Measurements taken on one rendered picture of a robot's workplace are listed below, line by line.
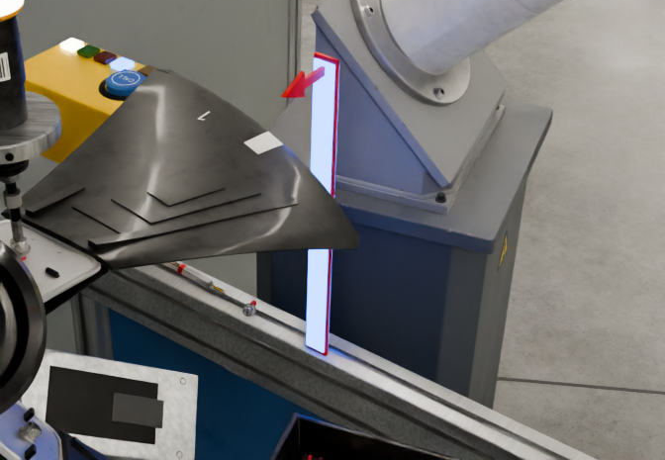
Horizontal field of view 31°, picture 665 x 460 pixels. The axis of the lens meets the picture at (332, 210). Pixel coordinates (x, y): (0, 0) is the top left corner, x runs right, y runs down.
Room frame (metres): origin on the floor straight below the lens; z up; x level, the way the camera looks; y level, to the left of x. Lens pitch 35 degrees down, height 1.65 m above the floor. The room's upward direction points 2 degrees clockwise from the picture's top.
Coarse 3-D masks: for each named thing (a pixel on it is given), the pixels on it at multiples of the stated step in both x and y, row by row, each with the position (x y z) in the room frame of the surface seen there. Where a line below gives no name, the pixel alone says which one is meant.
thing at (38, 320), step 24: (0, 240) 0.55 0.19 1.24; (0, 264) 0.54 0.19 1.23; (24, 264) 0.55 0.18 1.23; (0, 288) 0.54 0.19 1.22; (24, 288) 0.54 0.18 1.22; (0, 312) 0.52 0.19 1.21; (24, 312) 0.53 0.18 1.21; (0, 336) 0.51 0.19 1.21; (24, 336) 0.52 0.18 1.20; (0, 360) 0.50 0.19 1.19; (24, 360) 0.50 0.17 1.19; (0, 384) 0.49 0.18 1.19; (24, 384) 0.49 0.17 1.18; (0, 408) 0.47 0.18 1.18
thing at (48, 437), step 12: (12, 408) 0.55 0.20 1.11; (24, 408) 0.56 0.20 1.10; (0, 420) 0.52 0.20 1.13; (12, 420) 0.53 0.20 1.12; (24, 420) 0.54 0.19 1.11; (36, 420) 0.55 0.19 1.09; (0, 432) 0.50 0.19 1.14; (12, 432) 0.51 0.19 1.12; (48, 432) 0.55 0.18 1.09; (0, 444) 0.48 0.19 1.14; (12, 444) 0.50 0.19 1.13; (24, 444) 0.51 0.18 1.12; (36, 444) 0.52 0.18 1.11; (48, 444) 0.53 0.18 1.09; (60, 444) 0.54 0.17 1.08; (12, 456) 0.48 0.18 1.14; (24, 456) 0.49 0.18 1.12; (36, 456) 0.50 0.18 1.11; (48, 456) 0.52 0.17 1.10; (60, 456) 0.53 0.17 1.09
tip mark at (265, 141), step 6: (252, 138) 0.80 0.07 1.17; (258, 138) 0.80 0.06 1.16; (264, 138) 0.81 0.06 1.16; (270, 138) 0.81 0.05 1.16; (276, 138) 0.81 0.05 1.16; (246, 144) 0.79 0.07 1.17; (252, 144) 0.79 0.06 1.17; (258, 144) 0.80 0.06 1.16; (264, 144) 0.80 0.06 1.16; (270, 144) 0.80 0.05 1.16; (276, 144) 0.80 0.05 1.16; (258, 150) 0.79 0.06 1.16; (264, 150) 0.79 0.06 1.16
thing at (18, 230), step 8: (8, 184) 0.60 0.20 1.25; (8, 192) 0.60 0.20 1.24; (16, 192) 0.61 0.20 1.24; (8, 200) 0.60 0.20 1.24; (16, 200) 0.60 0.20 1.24; (16, 208) 0.60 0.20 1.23; (16, 216) 0.60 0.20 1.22; (16, 224) 0.60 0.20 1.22; (16, 232) 0.60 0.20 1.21; (16, 240) 0.60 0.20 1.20
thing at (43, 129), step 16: (32, 96) 0.63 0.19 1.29; (32, 112) 0.61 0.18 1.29; (48, 112) 0.61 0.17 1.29; (16, 128) 0.59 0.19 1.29; (32, 128) 0.60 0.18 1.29; (48, 128) 0.60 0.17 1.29; (0, 144) 0.58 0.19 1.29; (16, 144) 0.58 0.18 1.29; (32, 144) 0.58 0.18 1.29; (48, 144) 0.59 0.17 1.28; (0, 160) 0.57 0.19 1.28; (16, 160) 0.58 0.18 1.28
